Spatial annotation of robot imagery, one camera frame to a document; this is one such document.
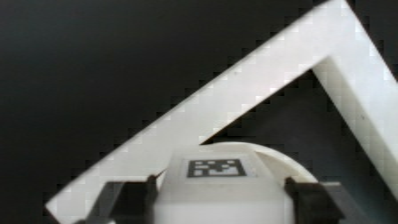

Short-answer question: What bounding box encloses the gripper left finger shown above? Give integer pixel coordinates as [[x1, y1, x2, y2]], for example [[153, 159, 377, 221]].
[[73, 175, 159, 224]]

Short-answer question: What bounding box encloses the white U-shaped fence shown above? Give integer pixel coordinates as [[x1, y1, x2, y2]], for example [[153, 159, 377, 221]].
[[47, 0, 398, 224]]

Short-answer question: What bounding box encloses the white stool leg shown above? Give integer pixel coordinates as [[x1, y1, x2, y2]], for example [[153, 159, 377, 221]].
[[155, 149, 296, 224]]

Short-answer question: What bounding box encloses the white round stool seat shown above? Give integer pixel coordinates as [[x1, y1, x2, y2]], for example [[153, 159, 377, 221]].
[[207, 142, 319, 185]]

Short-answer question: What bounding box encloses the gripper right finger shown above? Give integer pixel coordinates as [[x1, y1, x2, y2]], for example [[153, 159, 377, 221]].
[[285, 178, 379, 224]]

